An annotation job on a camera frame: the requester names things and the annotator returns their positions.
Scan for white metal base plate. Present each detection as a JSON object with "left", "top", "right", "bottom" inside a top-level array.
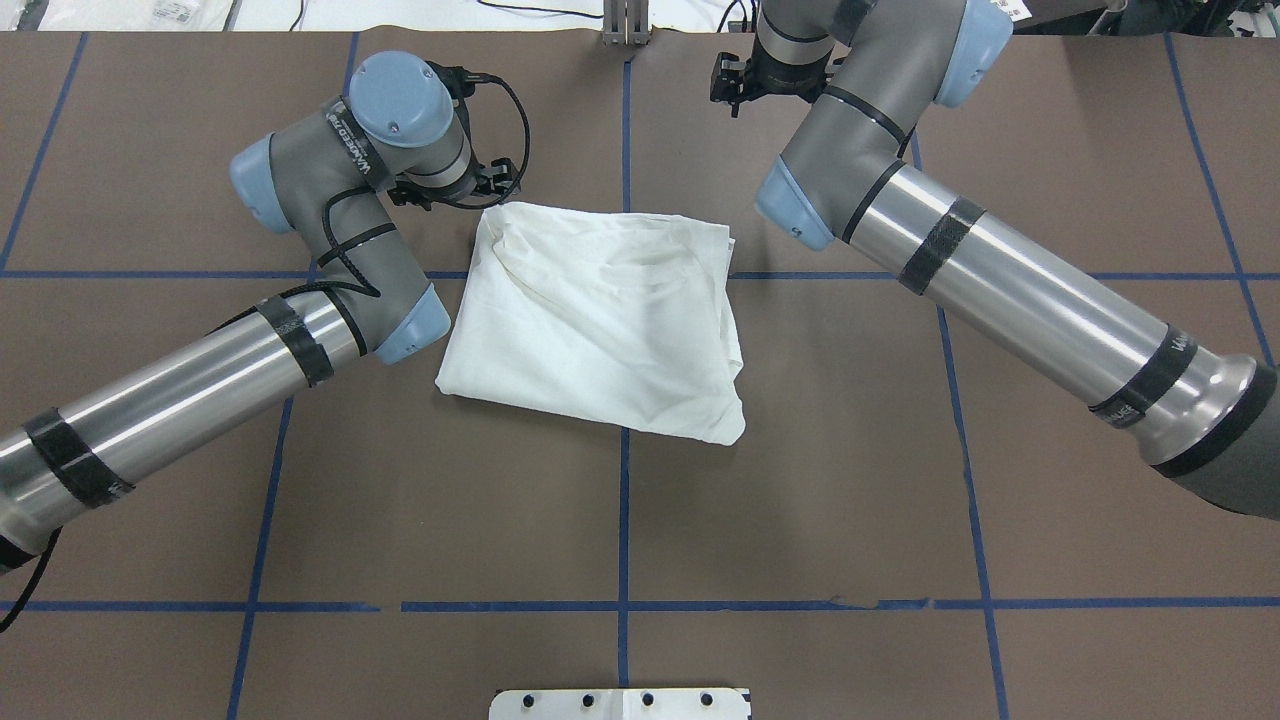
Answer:
[{"left": 488, "top": 687, "right": 753, "bottom": 719}]

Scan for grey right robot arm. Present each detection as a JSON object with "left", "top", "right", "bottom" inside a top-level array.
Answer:
[{"left": 709, "top": 1, "right": 1279, "bottom": 520}]

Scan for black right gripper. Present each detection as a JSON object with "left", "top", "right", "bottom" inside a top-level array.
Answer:
[{"left": 710, "top": 50, "right": 841, "bottom": 118}]

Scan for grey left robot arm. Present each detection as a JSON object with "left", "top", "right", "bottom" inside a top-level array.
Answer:
[{"left": 1, "top": 51, "right": 525, "bottom": 571}]

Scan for white printed t-shirt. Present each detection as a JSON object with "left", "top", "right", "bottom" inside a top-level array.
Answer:
[{"left": 436, "top": 202, "right": 746, "bottom": 446}]

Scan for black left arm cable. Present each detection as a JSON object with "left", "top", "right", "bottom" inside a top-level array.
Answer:
[{"left": 0, "top": 65, "right": 532, "bottom": 633}]

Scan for black cables at table edge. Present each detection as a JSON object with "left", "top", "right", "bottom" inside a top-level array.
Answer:
[{"left": 476, "top": 0, "right": 762, "bottom": 31}]

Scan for grey aluminium post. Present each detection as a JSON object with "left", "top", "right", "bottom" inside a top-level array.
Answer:
[{"left": 602, "top": 0, "right": 652, "bottom": 47}]

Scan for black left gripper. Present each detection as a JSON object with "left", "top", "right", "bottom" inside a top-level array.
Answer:
[{"left": 388, "top": 158, "right": 524, "bottom": 211}]

